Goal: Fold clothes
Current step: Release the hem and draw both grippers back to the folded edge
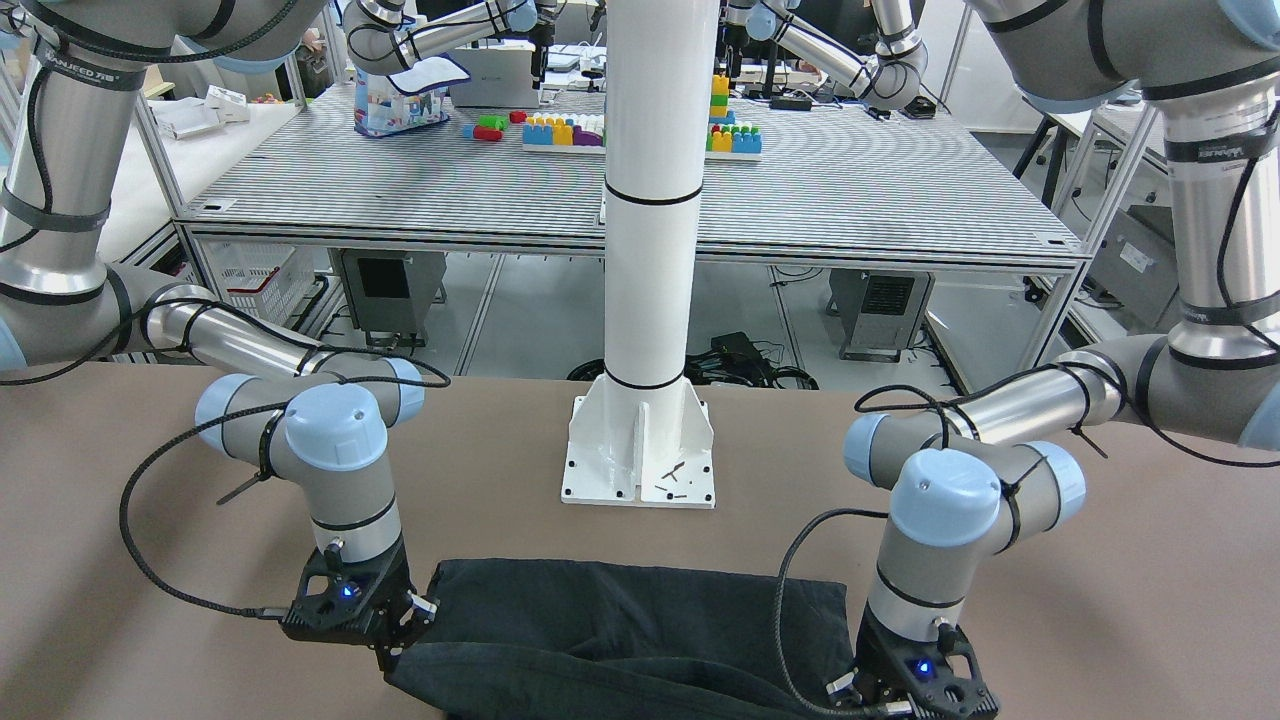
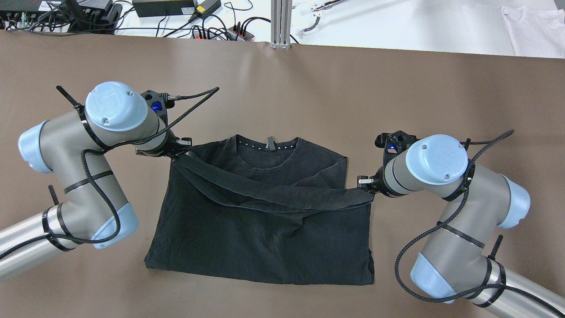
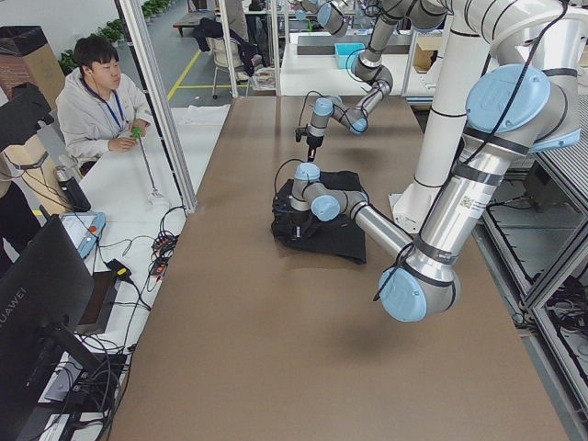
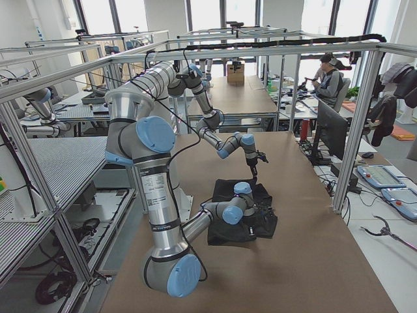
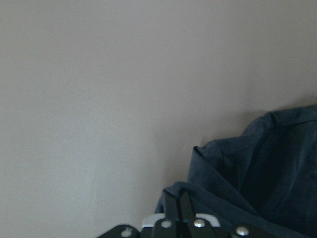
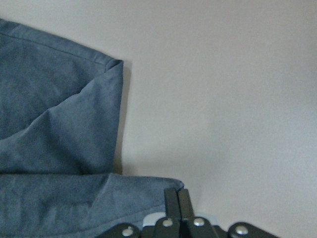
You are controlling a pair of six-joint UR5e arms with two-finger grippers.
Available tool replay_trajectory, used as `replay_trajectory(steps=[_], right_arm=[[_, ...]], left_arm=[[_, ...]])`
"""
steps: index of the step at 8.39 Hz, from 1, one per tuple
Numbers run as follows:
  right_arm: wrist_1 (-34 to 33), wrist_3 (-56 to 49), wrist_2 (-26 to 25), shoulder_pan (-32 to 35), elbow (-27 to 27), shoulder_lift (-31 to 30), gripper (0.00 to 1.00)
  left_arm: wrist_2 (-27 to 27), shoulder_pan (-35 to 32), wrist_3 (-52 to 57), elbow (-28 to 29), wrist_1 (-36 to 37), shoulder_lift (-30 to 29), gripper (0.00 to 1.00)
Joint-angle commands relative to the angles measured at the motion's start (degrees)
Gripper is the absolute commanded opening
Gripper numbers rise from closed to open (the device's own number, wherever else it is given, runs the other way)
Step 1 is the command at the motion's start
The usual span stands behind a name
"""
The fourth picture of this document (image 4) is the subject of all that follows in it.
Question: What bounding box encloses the seated person in grey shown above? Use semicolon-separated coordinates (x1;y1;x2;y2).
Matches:
312;53;343;108

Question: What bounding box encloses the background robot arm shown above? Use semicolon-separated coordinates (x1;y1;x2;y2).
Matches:
22;87;71;137

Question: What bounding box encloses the cardboard box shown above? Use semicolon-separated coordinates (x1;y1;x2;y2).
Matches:
227;61;245;83

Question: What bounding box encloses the black computer monitor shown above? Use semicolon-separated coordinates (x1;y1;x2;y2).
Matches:
310;102;348;166

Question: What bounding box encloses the blue teach pendant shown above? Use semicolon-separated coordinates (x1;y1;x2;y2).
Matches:
356;165;406;189

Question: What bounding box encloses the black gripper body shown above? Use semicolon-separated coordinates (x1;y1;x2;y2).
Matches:
255;205;276;225
244;150;268;167

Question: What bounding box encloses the black t-shirt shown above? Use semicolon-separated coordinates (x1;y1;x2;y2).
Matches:
207;178;278;246

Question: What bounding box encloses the striped aluminium frame table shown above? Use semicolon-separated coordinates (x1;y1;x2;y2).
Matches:
1;136;107;285

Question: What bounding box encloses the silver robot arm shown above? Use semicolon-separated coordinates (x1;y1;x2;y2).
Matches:
105;86;278;297
123;61;267;177

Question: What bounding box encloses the aluminium cage frame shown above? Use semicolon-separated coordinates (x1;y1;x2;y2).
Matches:
1;32;386;284

